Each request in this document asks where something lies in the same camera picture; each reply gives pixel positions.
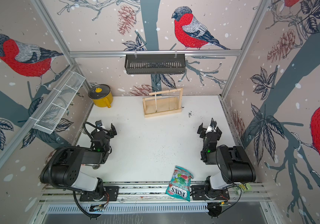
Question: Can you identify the yellow pot with lid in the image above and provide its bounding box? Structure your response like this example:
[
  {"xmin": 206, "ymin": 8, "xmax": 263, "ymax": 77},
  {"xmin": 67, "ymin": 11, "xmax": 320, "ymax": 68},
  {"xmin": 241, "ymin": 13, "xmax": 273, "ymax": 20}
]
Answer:
[{"xmin": 88, "ymin": 85, "xmax": 113, "ymax": 108}]

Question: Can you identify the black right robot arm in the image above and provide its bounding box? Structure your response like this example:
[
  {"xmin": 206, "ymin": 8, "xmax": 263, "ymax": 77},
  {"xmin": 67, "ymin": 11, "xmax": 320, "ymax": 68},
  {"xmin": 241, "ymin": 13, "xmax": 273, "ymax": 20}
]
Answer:
[{"xmin": 197, "ymin": 121, "xmax": 257, "ymax": 195}]

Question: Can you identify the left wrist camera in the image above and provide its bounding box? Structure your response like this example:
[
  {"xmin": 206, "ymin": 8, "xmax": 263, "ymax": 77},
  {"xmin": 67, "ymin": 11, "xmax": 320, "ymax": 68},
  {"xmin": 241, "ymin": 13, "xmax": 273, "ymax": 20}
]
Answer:
[{"xmin": 95, "ymin": 120, "xmax": 105, "ymax": 129}]

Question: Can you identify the white wire wall shelf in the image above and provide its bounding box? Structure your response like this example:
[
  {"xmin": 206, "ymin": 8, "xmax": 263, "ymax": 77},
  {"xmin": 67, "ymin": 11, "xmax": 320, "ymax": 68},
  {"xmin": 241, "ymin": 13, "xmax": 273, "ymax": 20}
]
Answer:
[{"xmin": 33, "ymin": 71, "xmax": 85, "ymax": 134}]

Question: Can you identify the Fox's candy bag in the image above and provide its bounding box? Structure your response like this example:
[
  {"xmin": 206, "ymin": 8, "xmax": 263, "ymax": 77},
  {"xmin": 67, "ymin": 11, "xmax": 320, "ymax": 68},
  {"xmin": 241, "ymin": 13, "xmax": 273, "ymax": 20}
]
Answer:
[{"xmin": 166, "ymin": 166, "xmax": 193, "ymax": 202}]

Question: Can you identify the wooden jewelry display stand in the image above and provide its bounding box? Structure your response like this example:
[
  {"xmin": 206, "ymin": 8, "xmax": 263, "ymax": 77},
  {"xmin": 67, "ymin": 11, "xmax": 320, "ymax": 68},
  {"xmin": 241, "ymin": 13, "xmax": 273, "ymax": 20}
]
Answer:
[{"xmin": 142, "ymin": 88, "xmax": 183, "ymax": 118}]

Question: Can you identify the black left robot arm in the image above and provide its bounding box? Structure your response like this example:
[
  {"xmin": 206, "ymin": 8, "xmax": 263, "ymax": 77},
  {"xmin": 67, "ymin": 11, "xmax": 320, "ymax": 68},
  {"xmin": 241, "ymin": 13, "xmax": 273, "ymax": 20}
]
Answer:
[{"xmin": 40, "ymin": 120, "xmax": 117, "ymax": 200}]

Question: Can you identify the green paper label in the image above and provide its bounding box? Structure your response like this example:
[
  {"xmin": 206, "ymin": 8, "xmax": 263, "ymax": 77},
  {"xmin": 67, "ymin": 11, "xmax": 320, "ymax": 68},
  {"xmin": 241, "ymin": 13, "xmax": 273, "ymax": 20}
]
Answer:
[{"xmin": 235, "ymin": 183, "xmax": 252, "ymax": 194}]

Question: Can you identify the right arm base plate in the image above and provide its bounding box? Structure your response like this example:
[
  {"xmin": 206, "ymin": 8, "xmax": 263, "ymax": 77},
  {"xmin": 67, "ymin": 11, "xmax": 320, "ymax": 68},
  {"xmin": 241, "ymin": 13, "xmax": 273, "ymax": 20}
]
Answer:
[{"xmin": 190, "ymin": 185, "xmax": 230, "ymax": 201}]

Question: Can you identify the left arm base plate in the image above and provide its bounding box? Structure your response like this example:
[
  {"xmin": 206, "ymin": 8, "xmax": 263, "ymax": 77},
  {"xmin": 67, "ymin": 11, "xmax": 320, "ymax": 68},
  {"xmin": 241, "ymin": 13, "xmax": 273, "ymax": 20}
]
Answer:
[{"xmin": 79, "ymin": 186, "xmax": 120, "ymax": 202}]

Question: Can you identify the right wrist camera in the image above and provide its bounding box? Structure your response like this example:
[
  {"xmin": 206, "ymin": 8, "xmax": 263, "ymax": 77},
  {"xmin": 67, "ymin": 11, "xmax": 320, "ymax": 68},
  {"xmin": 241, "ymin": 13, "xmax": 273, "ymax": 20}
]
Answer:
[{"xmin": 207, "ymin": 118, "xmax": 217, "ymax": 132}]

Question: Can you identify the aluminium front rail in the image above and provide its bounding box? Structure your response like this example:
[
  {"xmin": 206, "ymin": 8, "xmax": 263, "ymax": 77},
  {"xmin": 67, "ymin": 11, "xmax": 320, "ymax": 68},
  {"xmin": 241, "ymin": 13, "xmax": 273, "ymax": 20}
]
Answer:
[{"xmin": 39, "ymin": 182, "xmax": 271, "ymax": 203}]

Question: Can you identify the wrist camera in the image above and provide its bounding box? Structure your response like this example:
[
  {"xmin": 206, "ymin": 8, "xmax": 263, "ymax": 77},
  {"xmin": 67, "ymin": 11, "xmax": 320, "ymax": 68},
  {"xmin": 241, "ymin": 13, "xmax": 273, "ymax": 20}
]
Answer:
[
  {"xmin": 95, "ymin": 120, "xmax": 105, "ymax": 129},
  {"xmin": 207, "ymin": 118, "xmax": 217, "ymax": 132}
]

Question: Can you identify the black hanging wire basket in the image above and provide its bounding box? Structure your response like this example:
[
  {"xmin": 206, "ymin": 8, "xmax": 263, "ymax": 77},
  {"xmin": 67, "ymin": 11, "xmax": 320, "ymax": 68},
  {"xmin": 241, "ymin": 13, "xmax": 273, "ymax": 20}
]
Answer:
[{"xmin": 125, "ymin": 54, "xmax": 186, "ymax": 75}]

